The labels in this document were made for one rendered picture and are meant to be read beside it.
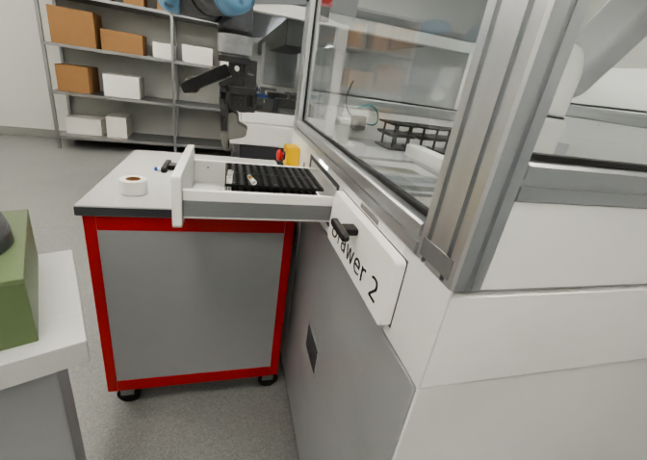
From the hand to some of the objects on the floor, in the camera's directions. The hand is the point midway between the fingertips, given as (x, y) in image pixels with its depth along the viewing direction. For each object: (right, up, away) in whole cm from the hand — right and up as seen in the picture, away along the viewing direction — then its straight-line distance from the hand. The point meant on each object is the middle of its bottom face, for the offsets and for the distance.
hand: (223, 143), depth 83 cm
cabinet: (+58, -94, +46) cm, 120 cm away
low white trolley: (-28, -73, +64) cm, 102 cm away
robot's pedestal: (-38, -101, -7) cm, 108 cm away
